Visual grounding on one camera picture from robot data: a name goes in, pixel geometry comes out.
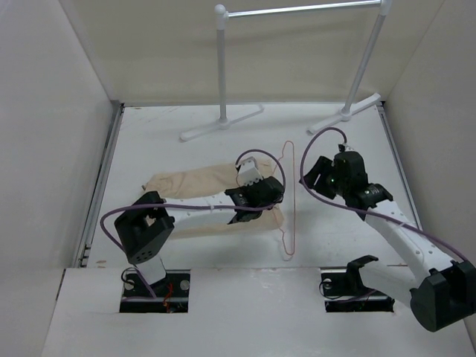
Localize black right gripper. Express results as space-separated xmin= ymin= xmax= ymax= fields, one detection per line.
xmin=298 ymin=156 xmax=349 ymax=200

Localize beige cargo trousers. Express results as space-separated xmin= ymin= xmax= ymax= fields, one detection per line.
xmin=143 ymin=164 xmax=284 ymax=239

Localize pink wire hanger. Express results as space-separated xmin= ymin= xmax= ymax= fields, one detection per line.
xmin=272 ymin=140 xmax=297 ymax=262

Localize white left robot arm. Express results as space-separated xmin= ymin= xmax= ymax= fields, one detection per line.
xmin=114 ymin=176 xmax=285 ymax=297

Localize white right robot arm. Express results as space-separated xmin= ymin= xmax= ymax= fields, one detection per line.
xmin=300 ymin=151 xmax=475 ymax=332

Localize white clothes rack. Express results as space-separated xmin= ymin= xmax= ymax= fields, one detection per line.
xmin=178 ymin=1 xmax=392 ymax=142

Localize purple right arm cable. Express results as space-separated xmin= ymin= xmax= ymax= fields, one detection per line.
xmin=299 ymin=126 xmax=470 ymax=265

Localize aluminium right table rail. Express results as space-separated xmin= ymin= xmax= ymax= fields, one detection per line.
xmin=376 ymin=102 xmax=422 ymax=228

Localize aluminium table rail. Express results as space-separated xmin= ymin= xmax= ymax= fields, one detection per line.
xmin=71 ymin=100 xmax=124 ymax=268
xmin=376 ymin=102 xmax=422 ymax=228

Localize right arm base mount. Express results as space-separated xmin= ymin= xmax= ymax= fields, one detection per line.
xmin=318 ymin=268 xmax=395 ymax=313

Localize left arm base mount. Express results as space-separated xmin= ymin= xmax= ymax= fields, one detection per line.
xmin=119 ymin=268 xmax=190 ymax=314

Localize aluminium left table rail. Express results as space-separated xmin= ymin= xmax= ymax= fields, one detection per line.
xmin=71 ymin=100 xmax=124 ymax=268

